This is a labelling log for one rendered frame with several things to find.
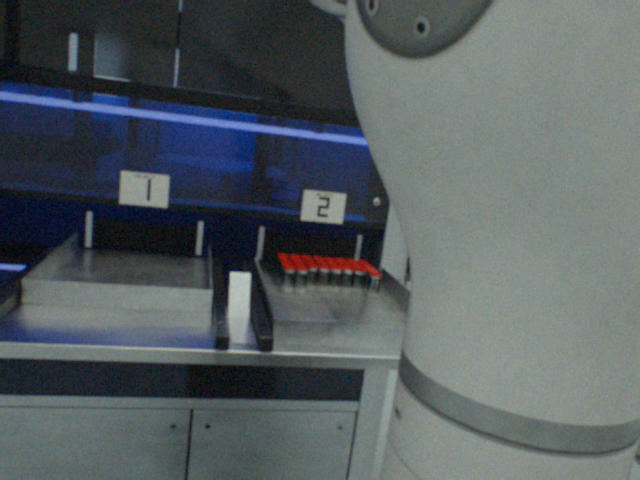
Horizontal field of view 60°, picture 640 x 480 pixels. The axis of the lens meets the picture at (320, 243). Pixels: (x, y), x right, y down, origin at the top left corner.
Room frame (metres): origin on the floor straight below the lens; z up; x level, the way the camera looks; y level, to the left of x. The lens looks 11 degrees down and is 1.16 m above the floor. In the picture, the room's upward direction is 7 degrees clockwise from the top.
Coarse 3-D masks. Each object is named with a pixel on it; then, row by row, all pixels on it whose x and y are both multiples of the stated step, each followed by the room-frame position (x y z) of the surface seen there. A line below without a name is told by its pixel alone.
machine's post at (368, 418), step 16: (384, 240) 1.12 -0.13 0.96; (400, 240) 1.13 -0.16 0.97; (384, 256) 1.12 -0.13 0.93; (400, 256) 1.13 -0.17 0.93; (400, 272) 1.13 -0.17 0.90; (368, 384) 1.12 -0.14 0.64; (384, 384) 1.13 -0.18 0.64; (368, 400) 1.13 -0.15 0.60; (384, 400) 1.14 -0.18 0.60; (368, 416) 1.13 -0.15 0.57; (368, 432) 1.13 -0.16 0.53; (352, 448) 1.12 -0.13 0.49; (368, 448) 1.13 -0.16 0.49; (352, 464) 1.12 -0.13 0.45; (368, 464) 1.13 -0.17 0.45
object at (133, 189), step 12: (132, 180) 1.01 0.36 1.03; (144, 180) 1.01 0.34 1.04; (156, 180) 1.02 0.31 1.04; (168, 180) 1.02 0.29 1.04; (120, 192) 1.00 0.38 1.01; (132, 192) 1.01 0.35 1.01; (144, 192) 1.01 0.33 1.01; (156, 192) 1.02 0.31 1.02; (132, 204) 1.01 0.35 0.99; (144, 204) 1.01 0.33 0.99; (156, 204) 1.02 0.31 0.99
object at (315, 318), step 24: (264, 288) 0.84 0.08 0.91; (384, 288) 1.05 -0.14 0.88; (408, 288) 0.95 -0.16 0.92; (288, 312) 0.83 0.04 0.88; (312, 312) 0.85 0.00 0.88; (336, 312) 0.86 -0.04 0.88; (360, 312) 0.88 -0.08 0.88; (384, 312) 0.89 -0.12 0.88; (288, 336) 0.70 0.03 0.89; (312, 336) 0.71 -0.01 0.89; (336, 336) 0.72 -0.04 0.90; (360, 336) 0.72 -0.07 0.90; (384, 336) 0.73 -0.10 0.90
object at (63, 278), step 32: (64, 256) 0.95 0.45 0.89; (96, 256) 1.01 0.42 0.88; (128, 256) 1.04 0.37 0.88; (160, 256) 1.07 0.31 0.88; (192, 256) 1.11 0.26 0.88; (32, 288) 0.73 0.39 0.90; (64, 288) 0.74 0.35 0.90; (96, 288) 0.75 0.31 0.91; (128, 288) 0.76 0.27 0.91; (160, 288) 0.77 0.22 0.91; (192, 288) 0.79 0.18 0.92
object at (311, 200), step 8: (304, 192) 1.08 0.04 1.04; (312, 192) 1.08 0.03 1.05; (320, 192) 1.09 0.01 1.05; (328, 192) 1.09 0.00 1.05; (304, 200) 1.08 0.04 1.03; (312, 200) 1.08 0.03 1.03; (320, 200) 1.09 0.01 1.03; (336, 200) 1.09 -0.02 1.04; (344, 200) 1.10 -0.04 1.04; (304, 208) 1.08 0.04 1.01; (312, 208) 1.08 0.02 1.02; (336, 208) 1.10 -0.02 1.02; (304, 216) 1.08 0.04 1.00; (312, 216) 1.08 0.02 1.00; (328, 216) 1.09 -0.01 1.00; (336, 216) 1.10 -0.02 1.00
